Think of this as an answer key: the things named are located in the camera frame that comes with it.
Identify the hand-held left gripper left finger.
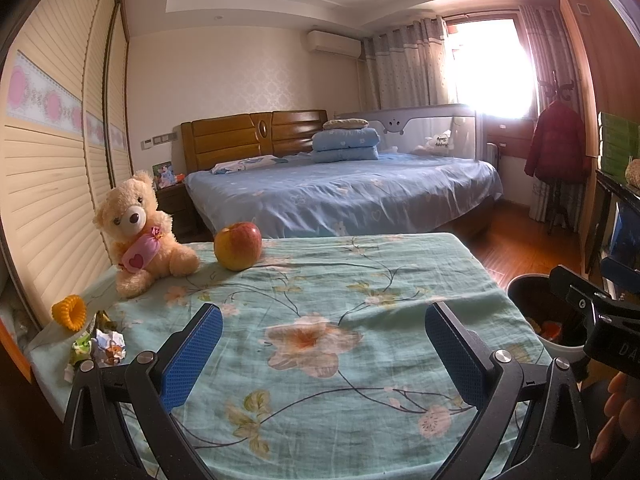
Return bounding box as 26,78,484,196
62,302,224,480

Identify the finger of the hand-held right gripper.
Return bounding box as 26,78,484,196
600,256,640,303
549,265,602,331

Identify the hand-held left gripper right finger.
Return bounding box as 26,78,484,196
425,301,593,480

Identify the round trash bin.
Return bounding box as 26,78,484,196
506,273,588,366

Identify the person's right hand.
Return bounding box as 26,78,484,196
590,372,633,463

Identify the black glass cabinet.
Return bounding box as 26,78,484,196
585,167,640,286

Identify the crumpled paper wrapper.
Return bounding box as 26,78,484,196
65,327,127,383

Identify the red yellow apple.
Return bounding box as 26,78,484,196
214,221,263,272

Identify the stack of green boxes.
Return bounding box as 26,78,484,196
597,112,640,176

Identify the small yellow foam fruit net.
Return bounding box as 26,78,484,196
51,295,88,332

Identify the red coat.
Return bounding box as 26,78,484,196
524,101,593,183

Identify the wooden nightstand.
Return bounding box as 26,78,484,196
155,182,196,241

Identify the green floral blanket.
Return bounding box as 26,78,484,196
27,232,556,480

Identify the beige teddy bear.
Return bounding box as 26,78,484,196
95,170,201,300

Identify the bed with blue sheet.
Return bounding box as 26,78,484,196
185,152,503,241

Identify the flat blue white pillow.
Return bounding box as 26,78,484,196
210,155,288,176

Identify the wooden coat rack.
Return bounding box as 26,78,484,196
537,70,581,233

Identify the wooden headboard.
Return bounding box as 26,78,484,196
180,110,328,173

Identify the cream sliding door wardrobe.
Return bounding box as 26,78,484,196
0,0,133,331

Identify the patterned curtain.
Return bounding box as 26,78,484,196
362,17,451,111
517,4,596,223

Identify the folded blue quilt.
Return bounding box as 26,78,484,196
311,127,381,163

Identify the beige pillow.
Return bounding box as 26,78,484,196
322,117,369,132

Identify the white air conditioner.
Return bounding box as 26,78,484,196
306,30,362,58

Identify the photo frame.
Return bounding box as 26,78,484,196
151,161,174,191

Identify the wall switch panel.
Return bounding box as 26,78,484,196
141,132,180,148

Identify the grey bed guard rail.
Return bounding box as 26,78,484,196
340,104,483,161

